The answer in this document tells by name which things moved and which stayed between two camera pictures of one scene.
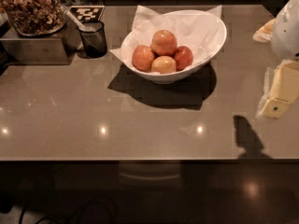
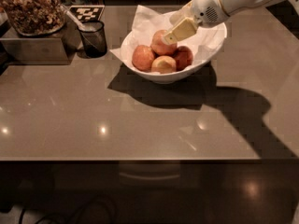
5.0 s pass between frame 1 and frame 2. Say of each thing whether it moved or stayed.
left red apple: stayed
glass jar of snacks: stayed
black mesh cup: stayed
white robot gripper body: moved
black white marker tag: stayed
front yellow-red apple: stayed
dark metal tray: stayed
